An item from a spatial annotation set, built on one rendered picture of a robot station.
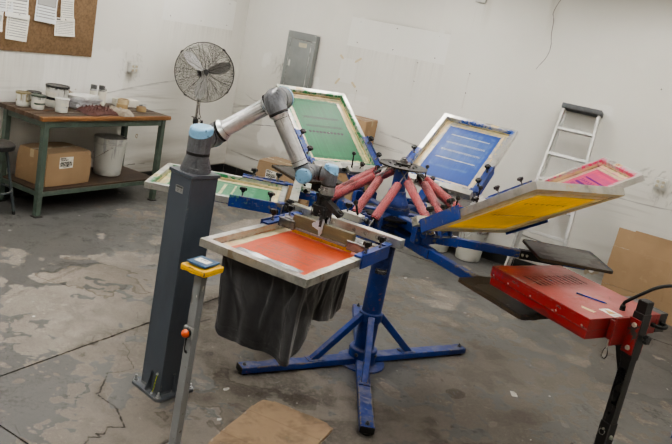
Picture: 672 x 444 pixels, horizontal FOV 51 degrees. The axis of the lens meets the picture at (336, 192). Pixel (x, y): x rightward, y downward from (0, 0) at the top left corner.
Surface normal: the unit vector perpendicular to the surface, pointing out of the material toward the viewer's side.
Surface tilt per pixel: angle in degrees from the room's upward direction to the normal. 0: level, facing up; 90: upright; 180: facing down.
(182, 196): 90
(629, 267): 78
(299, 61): 90
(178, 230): 90
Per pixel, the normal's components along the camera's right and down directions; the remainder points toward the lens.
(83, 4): 0.85, 0.27
